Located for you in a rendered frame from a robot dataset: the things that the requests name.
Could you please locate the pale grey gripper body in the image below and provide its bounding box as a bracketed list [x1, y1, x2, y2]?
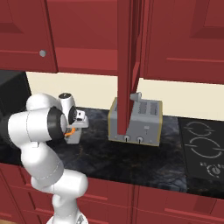
[66, 116, 90, 144]

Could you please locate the red open cabinet door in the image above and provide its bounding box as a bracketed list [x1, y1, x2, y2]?
[116, 0, 153, 138]

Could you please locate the red open cabinet carcass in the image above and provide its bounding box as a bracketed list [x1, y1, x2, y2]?
[45, 0, 120, 77]

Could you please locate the red cabinet door with knob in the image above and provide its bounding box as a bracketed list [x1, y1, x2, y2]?
[0, 0, 59, 74]

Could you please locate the red wide cabinet door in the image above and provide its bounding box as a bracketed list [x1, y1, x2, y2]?
[142, 0, 224, 86]

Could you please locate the black appliance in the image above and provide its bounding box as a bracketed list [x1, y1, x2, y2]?
[0, 69, 33, 152]

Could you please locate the grey two-slot toaster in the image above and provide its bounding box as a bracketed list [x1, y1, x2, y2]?
[107, 97, 164, 148]

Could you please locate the black hob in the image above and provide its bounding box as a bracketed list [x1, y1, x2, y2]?
[177, 116, 224, 184]

